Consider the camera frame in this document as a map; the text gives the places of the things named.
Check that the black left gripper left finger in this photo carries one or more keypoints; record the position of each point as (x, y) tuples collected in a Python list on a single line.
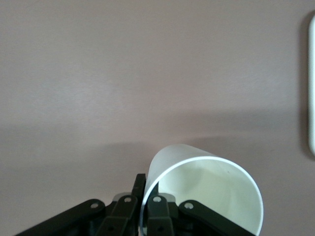
[(120, 214)]

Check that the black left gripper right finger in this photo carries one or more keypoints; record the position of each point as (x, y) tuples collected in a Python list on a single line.
[(160, 216)]

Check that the white plastic cup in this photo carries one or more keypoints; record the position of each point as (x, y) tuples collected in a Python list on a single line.
[(221, 186)]

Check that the cream tray with bear print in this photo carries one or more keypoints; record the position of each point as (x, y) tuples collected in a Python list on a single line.
[(312, 86)]

